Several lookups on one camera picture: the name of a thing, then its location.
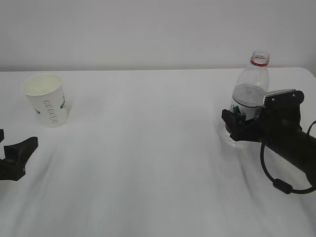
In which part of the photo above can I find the white paper cup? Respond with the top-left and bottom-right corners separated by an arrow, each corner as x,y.
21,73 -> 68,127

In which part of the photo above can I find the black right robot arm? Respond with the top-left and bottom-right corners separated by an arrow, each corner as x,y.
222,107 -> 316,195

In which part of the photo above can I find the black right camera cable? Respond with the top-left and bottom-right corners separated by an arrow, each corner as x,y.
259,120 -> 316,195

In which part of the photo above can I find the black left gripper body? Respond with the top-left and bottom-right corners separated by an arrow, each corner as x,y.
0,159 -> 26,181

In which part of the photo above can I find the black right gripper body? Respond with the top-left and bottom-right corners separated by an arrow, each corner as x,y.
243,105 -> 303,146

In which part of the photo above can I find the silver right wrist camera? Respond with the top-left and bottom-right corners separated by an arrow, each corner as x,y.
263,89 -> 305,109

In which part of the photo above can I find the clear red-label water bottle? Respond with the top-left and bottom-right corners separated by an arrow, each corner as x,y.
223,50 -> 271,149

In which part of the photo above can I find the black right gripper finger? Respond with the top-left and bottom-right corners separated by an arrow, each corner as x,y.
221,109 -> 249,141

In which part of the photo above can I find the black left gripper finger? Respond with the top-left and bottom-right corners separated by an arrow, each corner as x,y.
3,137 -> 38,165
0,129 -> 4,142

